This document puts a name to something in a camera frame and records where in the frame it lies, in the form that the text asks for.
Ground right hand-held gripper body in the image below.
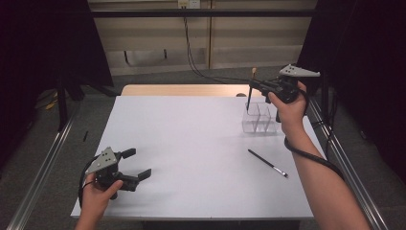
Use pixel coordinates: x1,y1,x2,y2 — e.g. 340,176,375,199
267,63,321,124

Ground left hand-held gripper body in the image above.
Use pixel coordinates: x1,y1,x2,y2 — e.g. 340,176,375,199
84,146,142,201

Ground clear plastic divided holder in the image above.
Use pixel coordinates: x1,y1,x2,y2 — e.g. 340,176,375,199
241,101,278,134

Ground thin black makeup brush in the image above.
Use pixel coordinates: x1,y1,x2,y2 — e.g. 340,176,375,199
247,149,289,179

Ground person's right hand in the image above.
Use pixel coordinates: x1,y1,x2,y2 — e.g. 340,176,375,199
267,80,309,138

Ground person's left hand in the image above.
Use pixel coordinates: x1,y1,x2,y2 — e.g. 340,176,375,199
82,179,124,219

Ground black metal stand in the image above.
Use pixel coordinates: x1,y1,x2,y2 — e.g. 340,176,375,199
56,75,69,132
320,68,330,126

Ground white table board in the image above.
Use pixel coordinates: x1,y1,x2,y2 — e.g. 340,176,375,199
70,95,327,221

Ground black curtain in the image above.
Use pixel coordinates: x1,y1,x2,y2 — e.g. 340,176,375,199
295,0,406,175
0,0,115,167

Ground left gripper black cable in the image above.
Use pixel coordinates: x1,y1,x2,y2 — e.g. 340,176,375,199
78,154,101,209

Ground aluminium floor rail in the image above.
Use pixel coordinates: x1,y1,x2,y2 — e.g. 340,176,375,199
6,103,82,230
305,95,391,230

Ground black hanging cable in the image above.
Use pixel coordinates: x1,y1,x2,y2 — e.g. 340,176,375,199
183,15,257,84
184,15,253,83

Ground yellow floor cable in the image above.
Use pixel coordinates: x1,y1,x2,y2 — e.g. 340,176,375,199
44,91,61,111

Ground white wall socket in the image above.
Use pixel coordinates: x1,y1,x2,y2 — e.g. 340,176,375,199
177,0,201,10

